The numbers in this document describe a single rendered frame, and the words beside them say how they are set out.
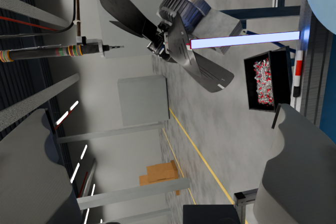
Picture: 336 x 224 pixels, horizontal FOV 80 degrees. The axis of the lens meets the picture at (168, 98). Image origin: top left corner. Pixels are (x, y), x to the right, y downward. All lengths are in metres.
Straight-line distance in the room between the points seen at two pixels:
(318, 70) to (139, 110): 7.74
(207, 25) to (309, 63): 0.40
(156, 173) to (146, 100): 3.01
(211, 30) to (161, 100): 7.42
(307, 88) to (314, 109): 0.07
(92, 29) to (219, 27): 12.43
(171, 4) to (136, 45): 5.42
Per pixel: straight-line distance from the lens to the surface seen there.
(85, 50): 0.88
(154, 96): 8.15
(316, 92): 0.76
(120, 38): 6.32
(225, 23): 0.87
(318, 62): 0.74
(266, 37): 0.65
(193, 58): 0.68
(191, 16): 0.91
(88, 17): 13.24
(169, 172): 8.87
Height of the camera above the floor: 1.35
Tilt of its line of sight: 9 degrees down
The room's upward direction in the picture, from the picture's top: 97 degrees counter-clockwise
